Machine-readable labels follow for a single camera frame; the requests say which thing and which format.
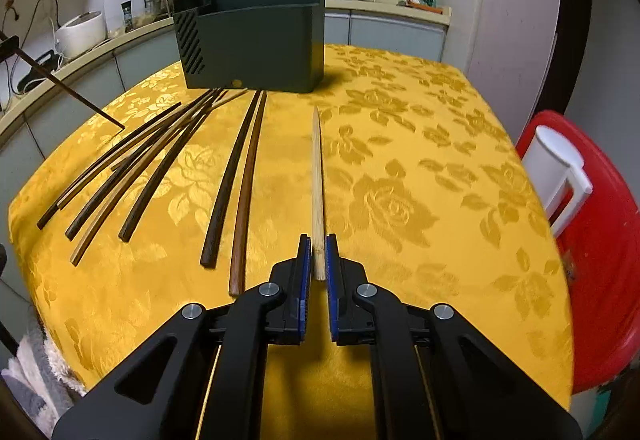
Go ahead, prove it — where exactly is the white rice cooker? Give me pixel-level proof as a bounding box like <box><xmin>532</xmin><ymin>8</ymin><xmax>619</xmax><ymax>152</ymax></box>
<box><xmin>54</xmin><ymin>11</ymin><xmax>108</xmax><ymax>60</ymax></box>

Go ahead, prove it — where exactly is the pile of mixed wooden chopsticks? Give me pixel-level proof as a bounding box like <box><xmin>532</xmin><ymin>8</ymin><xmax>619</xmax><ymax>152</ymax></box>
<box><xmin>36</xmin><ymin>88</ymin><xmax>249</xmax><ymax>267</ymax></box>

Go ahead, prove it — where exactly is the yellow floral tablecloth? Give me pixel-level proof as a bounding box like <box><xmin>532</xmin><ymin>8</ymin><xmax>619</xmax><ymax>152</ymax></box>
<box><xmin>7</xmin><ymin>43</ymin><xmax>576</xmax><ymax>440</ymax></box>

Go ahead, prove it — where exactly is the light bamboo chopstick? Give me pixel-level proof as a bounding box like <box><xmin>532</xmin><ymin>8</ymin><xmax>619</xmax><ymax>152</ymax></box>
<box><xmin>311</xmin><ymin>106</ymin><xmax>327</xmax><ymax>282</ymax></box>

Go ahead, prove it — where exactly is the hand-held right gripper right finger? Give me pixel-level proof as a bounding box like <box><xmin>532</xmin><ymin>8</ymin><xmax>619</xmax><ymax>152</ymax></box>
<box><xmin>324</xmin><ymin>234</ymin><xmax>583</xmax><ymax>440</ymax></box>

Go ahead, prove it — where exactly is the dark green utensil holder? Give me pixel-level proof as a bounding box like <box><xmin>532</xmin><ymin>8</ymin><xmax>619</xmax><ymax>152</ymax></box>
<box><xmin>172</xmin><ymin>0</ymin><xmax>327</xmax><ymax>94</ymax></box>

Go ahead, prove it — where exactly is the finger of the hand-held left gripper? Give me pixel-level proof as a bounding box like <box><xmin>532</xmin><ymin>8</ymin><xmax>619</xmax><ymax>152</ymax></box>
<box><xmin>0</xmin><ymin>34</ymin><xmax>21</xmax><ymax>64</ymax></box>

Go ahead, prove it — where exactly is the white power cable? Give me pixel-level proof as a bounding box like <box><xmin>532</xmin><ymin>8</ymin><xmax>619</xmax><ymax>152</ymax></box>
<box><xmin>49</xmin><ymin>15</ymin><xmax>68</xmax><ymax>68</ymax></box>

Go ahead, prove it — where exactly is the white plastic container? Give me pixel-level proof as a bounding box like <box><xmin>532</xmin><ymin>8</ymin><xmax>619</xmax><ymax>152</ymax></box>
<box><xmin>522</xmin><ymin>125</ymin><xmax>593</xmax><ymax>238</ymax></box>

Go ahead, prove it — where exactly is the grey white fluffy cloth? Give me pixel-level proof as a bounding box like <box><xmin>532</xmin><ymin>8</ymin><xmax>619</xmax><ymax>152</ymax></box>
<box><xmin>0</xmin><ymin>327</ymin><xmax>88</xmax><ymax>440</ymax></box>

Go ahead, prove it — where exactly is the red plastic stool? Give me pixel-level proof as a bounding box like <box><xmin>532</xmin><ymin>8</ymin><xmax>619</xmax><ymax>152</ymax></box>
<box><xmin>515</xmin><ymin>110</ymin><xmax>640</xmax><ymax>393</ymax></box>

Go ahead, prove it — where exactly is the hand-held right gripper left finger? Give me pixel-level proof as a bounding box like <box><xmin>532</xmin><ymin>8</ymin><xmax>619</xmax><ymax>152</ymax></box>
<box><xmin>52</xmin><ymin>234</ymin><xmax>313</xmax><ymax>440</ymax></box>

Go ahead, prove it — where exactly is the reddish brown chopstick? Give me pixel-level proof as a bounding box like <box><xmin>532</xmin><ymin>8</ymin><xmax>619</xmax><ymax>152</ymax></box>
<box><xmin>228</xmin><ymin>90</ymin><xmax>268</xmax><ymax>298</ymax></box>

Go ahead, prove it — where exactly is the thin dark chopstick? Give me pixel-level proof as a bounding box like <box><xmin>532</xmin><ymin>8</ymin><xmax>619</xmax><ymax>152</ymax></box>
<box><xmin>15</xmin><ymin>46</ymin><xmax>127</xmax><ymax>131</ymax></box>

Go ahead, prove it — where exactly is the dark brown chopstick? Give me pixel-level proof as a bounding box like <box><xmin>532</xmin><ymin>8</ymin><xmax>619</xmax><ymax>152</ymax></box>
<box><xmin>200</xmin><ymin>89</ymin><xmax>265</xmax><ymax>268</ymax></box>

